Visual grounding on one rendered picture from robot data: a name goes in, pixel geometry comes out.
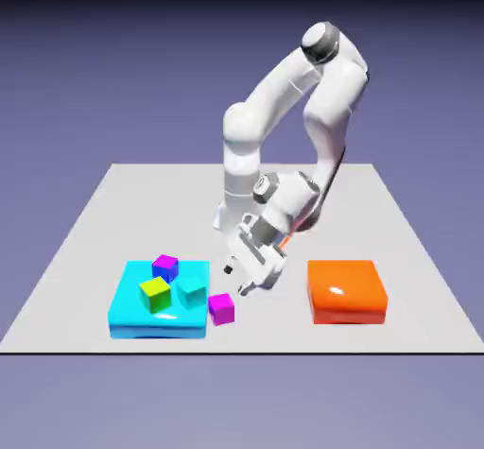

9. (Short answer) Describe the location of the small magenta cube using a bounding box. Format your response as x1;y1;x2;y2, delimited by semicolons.
207;292;236;327

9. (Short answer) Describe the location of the large cyan box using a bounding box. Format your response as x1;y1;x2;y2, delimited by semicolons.
107;260;211;340

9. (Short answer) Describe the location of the large orange box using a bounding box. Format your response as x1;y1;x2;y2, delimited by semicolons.
306;259;389;326

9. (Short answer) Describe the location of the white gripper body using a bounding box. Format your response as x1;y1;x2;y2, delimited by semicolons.
225;223;287;291

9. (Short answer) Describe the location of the small yellow-green cube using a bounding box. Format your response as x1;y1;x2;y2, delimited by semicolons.
138;275;172;315

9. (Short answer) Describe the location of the small purple and blue cube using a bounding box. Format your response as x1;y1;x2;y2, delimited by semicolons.
151;253;180;283

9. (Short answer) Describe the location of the small teal cube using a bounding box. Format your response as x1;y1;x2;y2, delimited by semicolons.
176;274;208;311

